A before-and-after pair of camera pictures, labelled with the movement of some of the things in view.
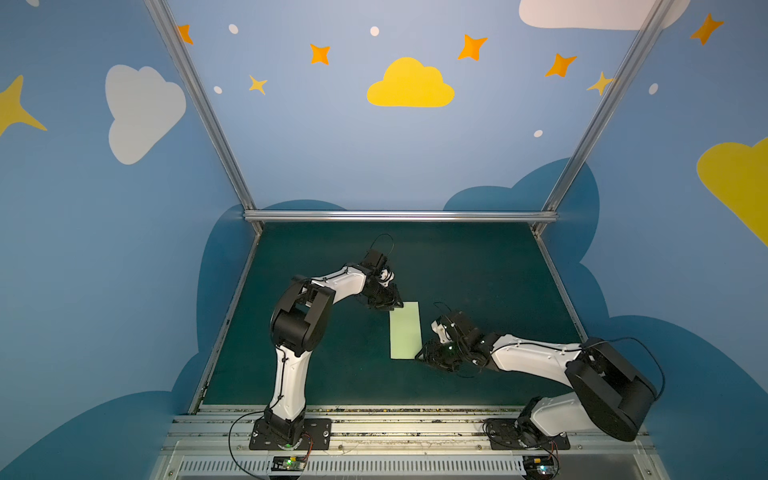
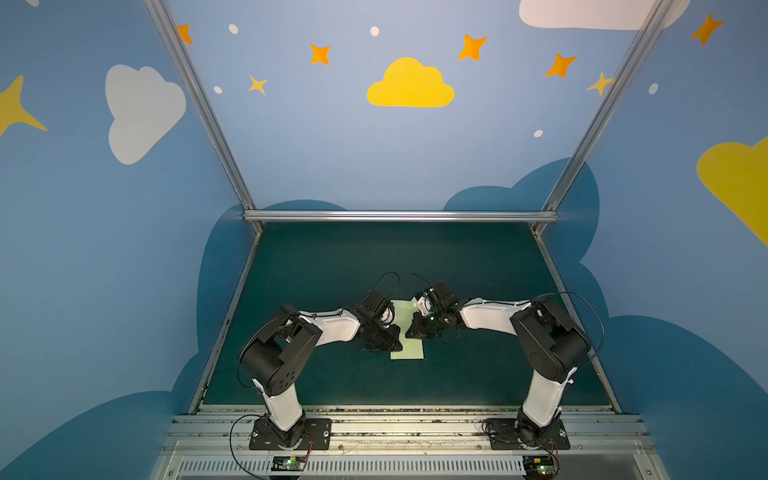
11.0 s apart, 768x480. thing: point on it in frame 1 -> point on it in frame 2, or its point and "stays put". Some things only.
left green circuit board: (288, 463) stays put
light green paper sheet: (405, 331) stays put
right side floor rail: (580, 331) stays put
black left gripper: (383, 297) -> (384, 339)
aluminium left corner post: (205, 109) stays put
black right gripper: (441, 351) -> (422, 324)
